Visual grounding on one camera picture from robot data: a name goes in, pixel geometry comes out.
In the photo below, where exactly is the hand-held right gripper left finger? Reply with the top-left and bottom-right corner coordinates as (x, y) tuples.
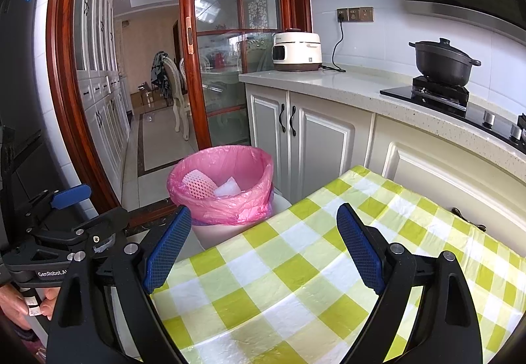
(46, 206), (193, 364)

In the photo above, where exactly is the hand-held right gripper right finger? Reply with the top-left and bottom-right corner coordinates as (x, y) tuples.
(336, 203), (483, 364)

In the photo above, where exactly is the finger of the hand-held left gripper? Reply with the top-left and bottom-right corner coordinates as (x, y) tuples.
(31, 183), (92, 211)
(72, 207), (130, 243)

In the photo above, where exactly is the pink foam fruit net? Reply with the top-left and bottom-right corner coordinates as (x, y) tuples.
(183, 169), (218, 198)

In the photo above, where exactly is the pink bin liner bag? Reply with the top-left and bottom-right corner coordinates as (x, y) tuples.
(167, 145), (275, 226)

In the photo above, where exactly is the white trash bin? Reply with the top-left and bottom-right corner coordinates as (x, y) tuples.
(191, 187), (292, 252)

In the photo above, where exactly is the white foam sheet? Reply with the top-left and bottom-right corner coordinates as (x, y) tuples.
(214, 177), (242, 197)

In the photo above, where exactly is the person's left hand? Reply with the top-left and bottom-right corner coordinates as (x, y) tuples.
(0, 284), (60, 328)

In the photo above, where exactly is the green white checked tablecloth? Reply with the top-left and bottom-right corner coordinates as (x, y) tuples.
(150, 166), (526, 364)

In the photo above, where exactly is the white tall sideboard cabinet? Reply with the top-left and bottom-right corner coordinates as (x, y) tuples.
(74, 0), (132, 184)

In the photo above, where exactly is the black refrigerator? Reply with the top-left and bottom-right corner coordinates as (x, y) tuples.
(0, 0), (56, 266)

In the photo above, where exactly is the white kitchen base cabinet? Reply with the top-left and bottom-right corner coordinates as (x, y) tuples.
(239, 64), (526, 241)

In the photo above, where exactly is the cardboard box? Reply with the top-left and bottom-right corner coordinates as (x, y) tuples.
(137, 81), (155, 106)

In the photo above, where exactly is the white dining chair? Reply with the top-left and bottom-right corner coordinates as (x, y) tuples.
(162, 56), (192, 141)

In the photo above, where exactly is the dark patterned cloth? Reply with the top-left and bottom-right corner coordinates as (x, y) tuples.
(151, 52), (170, 99)

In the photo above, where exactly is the black gas stove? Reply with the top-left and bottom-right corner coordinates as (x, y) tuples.
(380, 76), (526, 151)

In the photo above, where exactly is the black cooking pot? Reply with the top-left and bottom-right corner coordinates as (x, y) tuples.
(408, 38), (481, 86)

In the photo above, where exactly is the white rice cooker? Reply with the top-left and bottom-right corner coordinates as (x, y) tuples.
(272, 28), (322, 72)

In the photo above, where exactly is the red wooden door frame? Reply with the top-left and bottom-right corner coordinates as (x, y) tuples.
(46, 0), (124, 217)

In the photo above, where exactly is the black power cable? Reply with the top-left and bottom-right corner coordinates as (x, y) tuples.
(321, 21), (347, 72)

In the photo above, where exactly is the gold wall outlet strip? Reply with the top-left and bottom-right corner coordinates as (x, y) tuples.
(337, 7), (374, 22)

